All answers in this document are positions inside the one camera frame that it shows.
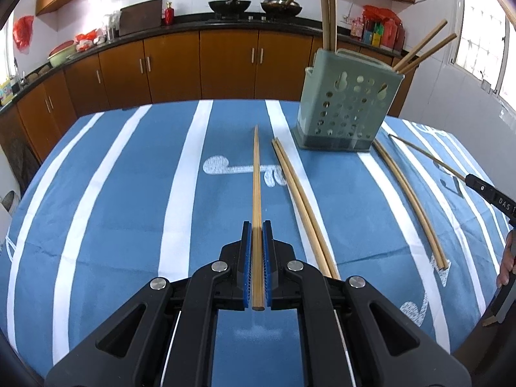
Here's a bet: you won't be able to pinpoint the hanging red plastic bag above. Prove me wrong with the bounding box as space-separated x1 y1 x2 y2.
13 15 35 53

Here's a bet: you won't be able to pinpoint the green basin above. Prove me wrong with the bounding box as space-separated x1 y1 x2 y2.
48 41 77 67

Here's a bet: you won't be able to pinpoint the red white plastic bag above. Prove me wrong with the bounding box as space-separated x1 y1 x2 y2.
74 29 99 51

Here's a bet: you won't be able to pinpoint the window with metal bars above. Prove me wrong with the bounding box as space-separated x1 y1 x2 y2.
451 0 516 107

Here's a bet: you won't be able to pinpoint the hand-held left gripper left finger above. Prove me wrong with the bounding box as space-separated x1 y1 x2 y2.
44 221 254 387

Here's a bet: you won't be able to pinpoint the green perforated utensil holder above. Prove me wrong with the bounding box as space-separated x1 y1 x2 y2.
296 47 406 154

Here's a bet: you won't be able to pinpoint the wok with lid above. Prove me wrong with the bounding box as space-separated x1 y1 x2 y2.
260 0 303 16

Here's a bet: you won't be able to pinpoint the dark wooden cutting board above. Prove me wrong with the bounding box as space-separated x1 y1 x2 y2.
119 0 163 36

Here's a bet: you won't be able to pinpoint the wooden base cabinets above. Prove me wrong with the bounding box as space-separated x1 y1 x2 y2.
0 28 416 174

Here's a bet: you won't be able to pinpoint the gas stove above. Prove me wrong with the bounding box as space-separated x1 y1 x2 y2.
213 11 307 23

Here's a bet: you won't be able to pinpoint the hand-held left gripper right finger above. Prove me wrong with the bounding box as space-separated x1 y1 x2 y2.
262 220 472 387

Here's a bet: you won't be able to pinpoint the person's right hand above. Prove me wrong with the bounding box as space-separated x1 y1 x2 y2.
496 229 516 289

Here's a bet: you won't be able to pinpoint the black kitchen countertop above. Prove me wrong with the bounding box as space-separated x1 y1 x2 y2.
0 11 404 109

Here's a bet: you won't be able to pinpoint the blue white striped tablecloth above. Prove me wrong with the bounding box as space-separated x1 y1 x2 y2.
0 100 512 387

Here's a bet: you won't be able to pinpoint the black wok with handle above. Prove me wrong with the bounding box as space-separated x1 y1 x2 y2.
208 0 251 14

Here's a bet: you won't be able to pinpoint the chopstick pair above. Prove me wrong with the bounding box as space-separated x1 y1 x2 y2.
275 138 341 280
376 139 449 270

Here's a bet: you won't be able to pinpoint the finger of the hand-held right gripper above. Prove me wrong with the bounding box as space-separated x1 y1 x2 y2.
465 173 516 217

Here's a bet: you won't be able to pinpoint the steel container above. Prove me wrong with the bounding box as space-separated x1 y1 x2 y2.
104 11 122 42

